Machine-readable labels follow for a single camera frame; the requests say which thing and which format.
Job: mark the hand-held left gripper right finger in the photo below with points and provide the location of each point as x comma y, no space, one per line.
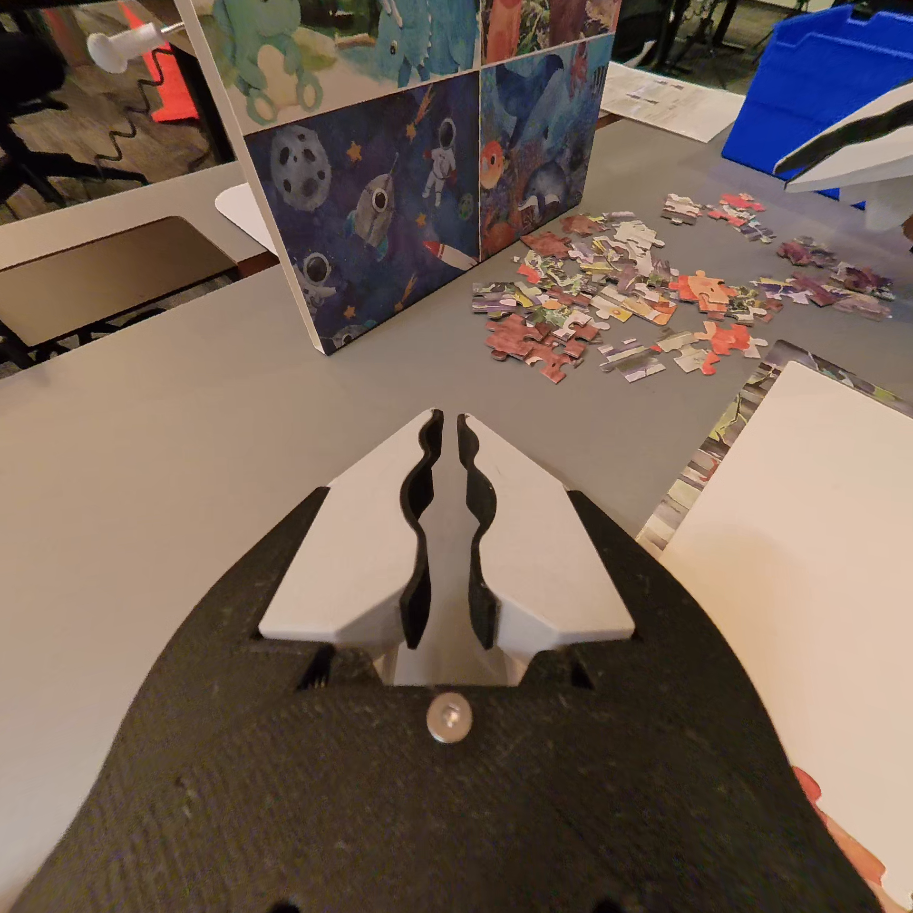
563,570

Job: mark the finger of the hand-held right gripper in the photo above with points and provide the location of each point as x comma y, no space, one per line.
856,128
870,175

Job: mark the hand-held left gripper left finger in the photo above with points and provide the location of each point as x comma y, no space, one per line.
342,563

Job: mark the jigsaw puzzle tray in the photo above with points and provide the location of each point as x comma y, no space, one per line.
820,535

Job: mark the blue plastic bin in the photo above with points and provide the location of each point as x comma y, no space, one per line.
799,93

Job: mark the printed paper sheet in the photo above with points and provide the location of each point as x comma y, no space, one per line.
670,107

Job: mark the pile of loose puzzle pieces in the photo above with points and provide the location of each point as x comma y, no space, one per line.
542,342

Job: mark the white rounded board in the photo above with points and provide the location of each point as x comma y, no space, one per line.
242,214

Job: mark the space print puzzle box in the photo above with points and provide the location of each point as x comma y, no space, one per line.
371,200

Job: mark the tan side table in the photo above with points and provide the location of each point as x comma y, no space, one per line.
107,271

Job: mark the white desk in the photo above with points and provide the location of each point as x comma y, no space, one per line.
71,228

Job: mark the orange floor marker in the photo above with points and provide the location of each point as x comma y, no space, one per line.
175,93

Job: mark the white plastic knob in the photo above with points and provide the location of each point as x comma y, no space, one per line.
118,48

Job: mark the black office chair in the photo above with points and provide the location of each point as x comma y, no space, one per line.
28,71

